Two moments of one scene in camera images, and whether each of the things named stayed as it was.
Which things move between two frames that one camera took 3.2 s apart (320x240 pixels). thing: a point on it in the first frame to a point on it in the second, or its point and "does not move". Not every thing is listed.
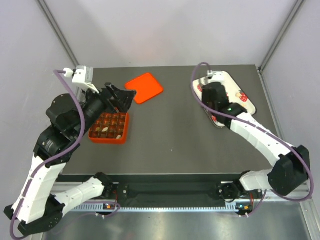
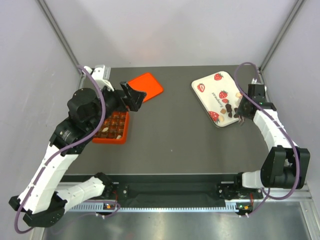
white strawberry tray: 236,92 does not move
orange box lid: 146,87 does not move
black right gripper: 204,96 to 240,111
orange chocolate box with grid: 110,128 does not move
